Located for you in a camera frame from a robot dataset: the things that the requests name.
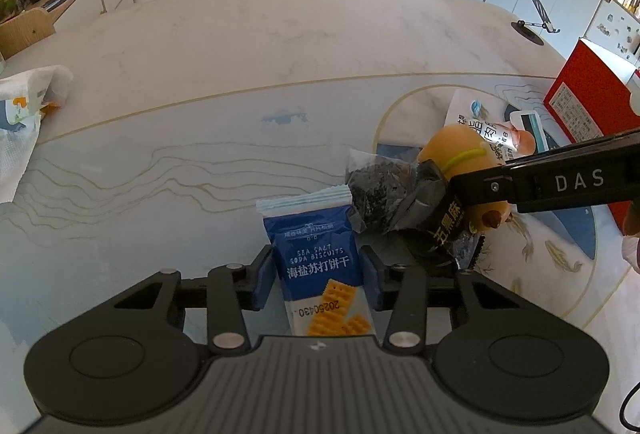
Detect red cardboard box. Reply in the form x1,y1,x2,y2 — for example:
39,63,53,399
542,38,640,146

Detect yellow squishy toy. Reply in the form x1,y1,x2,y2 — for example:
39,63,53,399
416,124,516,231

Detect printed paper towel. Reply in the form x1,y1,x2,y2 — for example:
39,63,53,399
0,64,76,204

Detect white spout pouch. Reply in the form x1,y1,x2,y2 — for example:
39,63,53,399
444,89,538,162

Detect white teal packet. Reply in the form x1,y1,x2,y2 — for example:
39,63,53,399
509,110,550,151

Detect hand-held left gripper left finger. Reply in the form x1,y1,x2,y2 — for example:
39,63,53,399
114,244,276,357

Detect black phone stand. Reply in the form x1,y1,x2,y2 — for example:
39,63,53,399
511,0,562,46

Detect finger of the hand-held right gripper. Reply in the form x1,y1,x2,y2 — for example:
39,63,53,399
446,158,518,210

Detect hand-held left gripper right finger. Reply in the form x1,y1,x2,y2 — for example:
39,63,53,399
360,245,527,357

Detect clear packet dark contents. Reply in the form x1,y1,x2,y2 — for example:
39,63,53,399
344,149,418,235

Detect black cable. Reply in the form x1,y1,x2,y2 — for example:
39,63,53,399
619,381,640,430

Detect black snack packet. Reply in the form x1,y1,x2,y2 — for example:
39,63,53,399
382,161,488,270

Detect blue biscuit packet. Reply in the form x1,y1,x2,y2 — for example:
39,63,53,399
256,185,373,337

